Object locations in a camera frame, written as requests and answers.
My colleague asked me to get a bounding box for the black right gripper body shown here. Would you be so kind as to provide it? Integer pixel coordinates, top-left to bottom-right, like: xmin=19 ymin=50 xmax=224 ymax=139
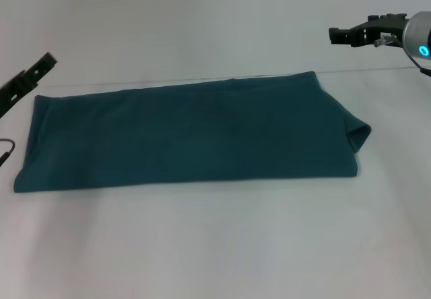
xmin=350 ymin=12 xmax=411 ymax=49

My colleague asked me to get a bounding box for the left arm cable with connector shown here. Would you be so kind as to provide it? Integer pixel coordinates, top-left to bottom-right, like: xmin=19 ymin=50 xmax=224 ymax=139
xmin=0 ymin=138 xmax=17 ymax=168

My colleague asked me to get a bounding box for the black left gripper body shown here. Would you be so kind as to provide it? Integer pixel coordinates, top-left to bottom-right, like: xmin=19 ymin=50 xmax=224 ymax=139
xmin=0 ymin=69 xmax=38 ymax=120

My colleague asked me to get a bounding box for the teal t-shirt with FREE print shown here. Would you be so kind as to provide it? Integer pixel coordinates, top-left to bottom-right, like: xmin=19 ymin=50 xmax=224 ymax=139
xmin=13 ymin=71 xmax=373 ymax=194

